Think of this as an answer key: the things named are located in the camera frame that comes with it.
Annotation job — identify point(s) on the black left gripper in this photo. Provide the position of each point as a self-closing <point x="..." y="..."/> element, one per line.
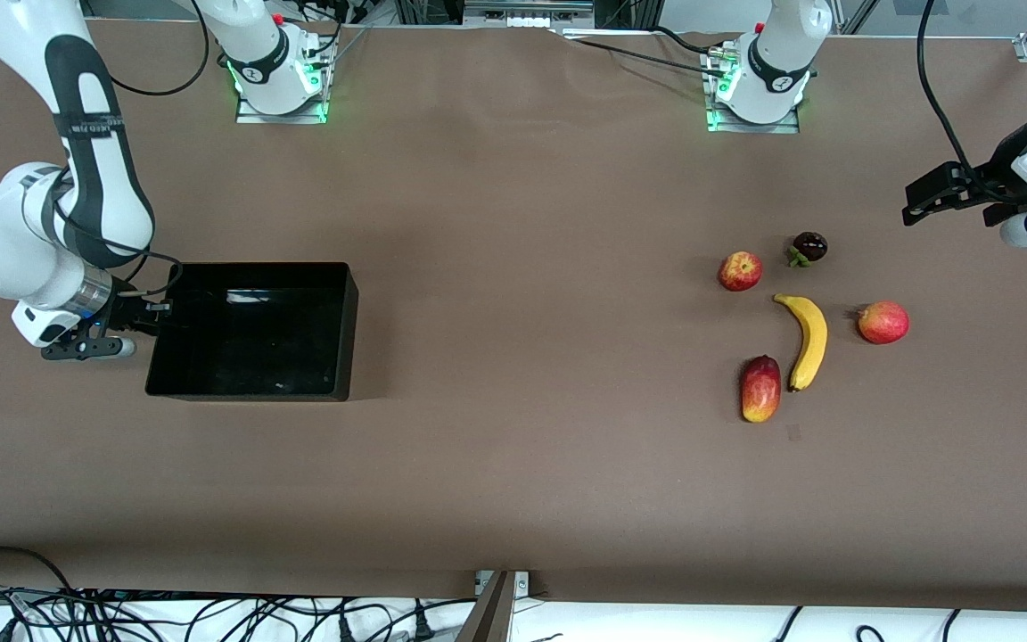
<point x="998" y="168"/>

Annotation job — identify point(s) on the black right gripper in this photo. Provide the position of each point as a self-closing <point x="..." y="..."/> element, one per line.
<point x="125" y="311"/>

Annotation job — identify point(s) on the black plastic box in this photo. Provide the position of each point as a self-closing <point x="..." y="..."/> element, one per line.
<point x="255" y="334"/>

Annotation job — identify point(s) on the yellow banana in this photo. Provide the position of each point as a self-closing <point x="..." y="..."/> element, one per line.
<point x="812" y="339"/>

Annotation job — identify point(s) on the red apple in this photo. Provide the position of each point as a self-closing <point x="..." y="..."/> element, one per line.
<point x="740" y="271"/>

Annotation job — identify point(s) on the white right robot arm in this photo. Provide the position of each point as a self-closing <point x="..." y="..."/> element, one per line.
<point x="94" y="178"/>

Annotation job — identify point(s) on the dark purple mangosteen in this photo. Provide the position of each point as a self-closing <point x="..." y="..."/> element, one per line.
<point x="809" y="247"/>

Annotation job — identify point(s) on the red orange mango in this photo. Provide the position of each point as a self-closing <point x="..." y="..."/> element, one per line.
<point x="760" y="390"/>

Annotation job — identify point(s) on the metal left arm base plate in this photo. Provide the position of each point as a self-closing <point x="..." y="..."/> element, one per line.
<point x="785" y="123"/>

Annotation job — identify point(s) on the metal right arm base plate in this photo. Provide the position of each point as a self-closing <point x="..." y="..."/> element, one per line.
<point x="282" y="116"/>

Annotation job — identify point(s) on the dark metal post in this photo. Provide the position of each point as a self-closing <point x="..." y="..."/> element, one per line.
<point x="488" y="615"/>

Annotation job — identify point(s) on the silver table edge bracket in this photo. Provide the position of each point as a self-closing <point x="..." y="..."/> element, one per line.
<point x="521" y="582"/>

